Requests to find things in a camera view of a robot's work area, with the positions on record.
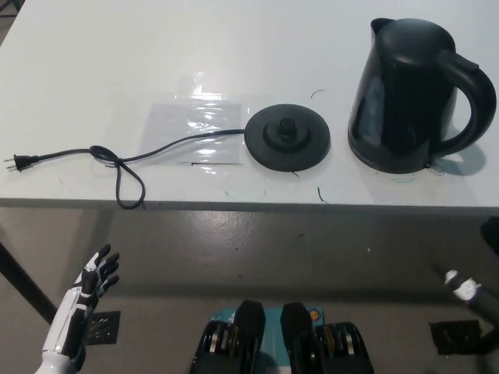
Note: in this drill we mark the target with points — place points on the black and white right hand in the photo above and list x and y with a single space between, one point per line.
475 298

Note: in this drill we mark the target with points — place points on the black table leg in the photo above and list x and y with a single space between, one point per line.
27 280

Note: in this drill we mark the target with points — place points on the clear plastic tape sheet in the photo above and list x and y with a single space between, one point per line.
187 121

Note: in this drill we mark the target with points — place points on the white and black left hand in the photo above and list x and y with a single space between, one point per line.
70 308

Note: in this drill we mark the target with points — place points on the black electric kettle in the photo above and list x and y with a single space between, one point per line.
397 97

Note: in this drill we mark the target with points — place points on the round black kettle base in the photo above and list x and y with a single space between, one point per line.
257 136

